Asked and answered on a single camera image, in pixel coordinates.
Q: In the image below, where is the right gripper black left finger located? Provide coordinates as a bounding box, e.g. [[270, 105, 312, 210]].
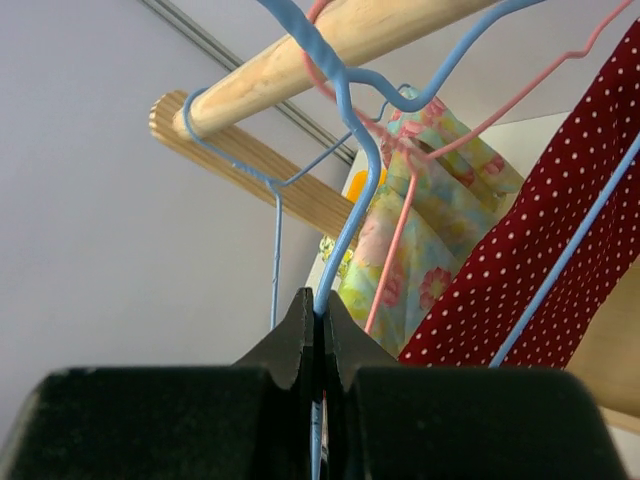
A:
[[1, 288, 314, 479]]

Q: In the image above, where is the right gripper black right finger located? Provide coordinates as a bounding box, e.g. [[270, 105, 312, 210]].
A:
[[323, 294, 627, 479]]

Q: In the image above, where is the lemon print skirt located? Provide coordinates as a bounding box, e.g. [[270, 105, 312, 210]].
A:
[[318, 234, 354, 281]]

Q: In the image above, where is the pink wire hanger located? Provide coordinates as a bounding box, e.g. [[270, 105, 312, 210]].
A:
[[302, 0, 636, 335]]

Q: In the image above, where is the red polka dot garment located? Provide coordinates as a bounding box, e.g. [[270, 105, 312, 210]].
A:
[[398, 25, 639, 368]]

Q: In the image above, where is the wooden clothes rack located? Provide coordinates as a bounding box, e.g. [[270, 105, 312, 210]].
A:
[[147, 0, 640, 436]]

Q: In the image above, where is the pastel floral garment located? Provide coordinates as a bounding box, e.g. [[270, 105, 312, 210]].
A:
[[337, 97, 526, 351]]

